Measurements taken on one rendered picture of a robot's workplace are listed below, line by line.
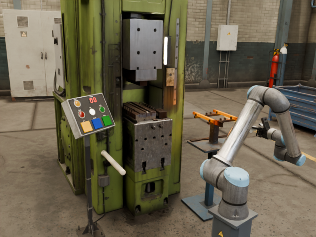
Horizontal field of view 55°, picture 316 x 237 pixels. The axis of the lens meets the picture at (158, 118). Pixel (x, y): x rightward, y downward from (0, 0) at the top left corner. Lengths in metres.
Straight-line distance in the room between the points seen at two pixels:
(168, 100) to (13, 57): 5.48
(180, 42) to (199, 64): 6.61
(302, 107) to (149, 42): 3.98
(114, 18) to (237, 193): 1.64
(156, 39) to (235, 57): 7.64
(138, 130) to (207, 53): 7.20
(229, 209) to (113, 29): 1.64
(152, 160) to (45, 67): 5.46
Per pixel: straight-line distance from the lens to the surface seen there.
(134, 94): 3.09
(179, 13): 2.88
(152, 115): 2.68
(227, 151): 2.00
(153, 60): 2.59
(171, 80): 2.85
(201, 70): 9.56
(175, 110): 2.96
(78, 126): 2.17
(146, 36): 2.55
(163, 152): 2.78
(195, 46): 9.38
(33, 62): 7.82
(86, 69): 2.92
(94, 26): 2.53
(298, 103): 6.07
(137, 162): 2.68
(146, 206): 2.95
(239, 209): 1.93
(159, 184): 2.97
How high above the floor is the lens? 1.66
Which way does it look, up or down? 16 degrees down
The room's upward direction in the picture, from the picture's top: 1 degrees clockwise
